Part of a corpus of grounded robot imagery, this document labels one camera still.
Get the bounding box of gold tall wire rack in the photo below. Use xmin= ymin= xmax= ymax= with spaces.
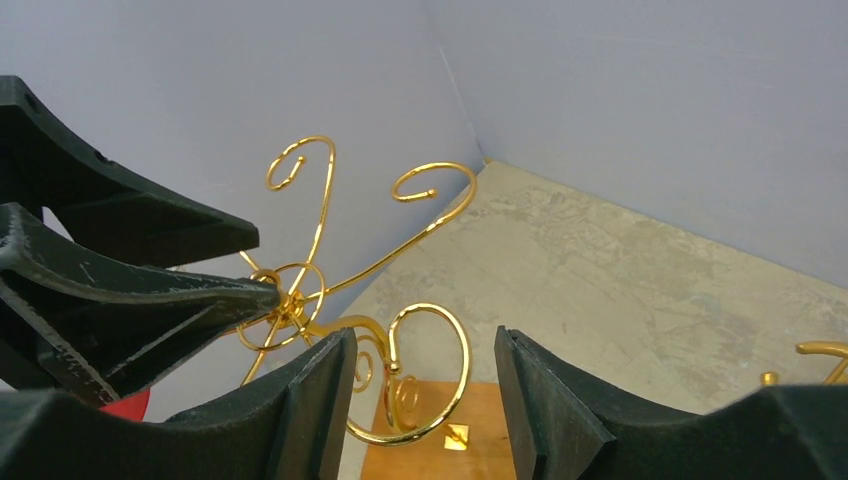
xmin=794 ymin=340 xmax=847 ymax=385

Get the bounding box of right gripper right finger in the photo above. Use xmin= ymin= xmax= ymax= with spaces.
xmin=494 ymin=327 xmax=847 ymax=479

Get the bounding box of gold swirl wine glass rack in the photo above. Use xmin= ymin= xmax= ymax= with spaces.
xmin=235 ymin=135 xmax=518 ymax=480

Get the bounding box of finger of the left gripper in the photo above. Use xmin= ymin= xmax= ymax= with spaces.
xmin=1 ymin=203 xmax=280 ymax=406
xmin=1 ymin=75 xmax=259 ymax=268

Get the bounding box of red plastic goblet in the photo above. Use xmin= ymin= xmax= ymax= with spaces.
xmin=100 ymin=389 xmax=151 ymax=422

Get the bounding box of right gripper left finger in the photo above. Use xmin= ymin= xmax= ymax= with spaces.
xmin=1 ymin=329 xmax=357 ymax=479

